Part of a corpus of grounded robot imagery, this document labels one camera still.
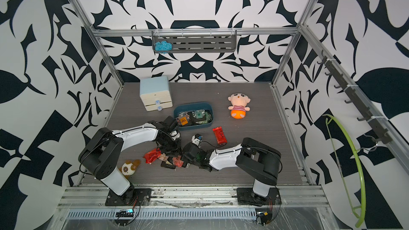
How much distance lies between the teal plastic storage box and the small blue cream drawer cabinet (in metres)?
0.08

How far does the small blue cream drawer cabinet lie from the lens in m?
0.98

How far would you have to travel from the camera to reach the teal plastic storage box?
38.5 inches
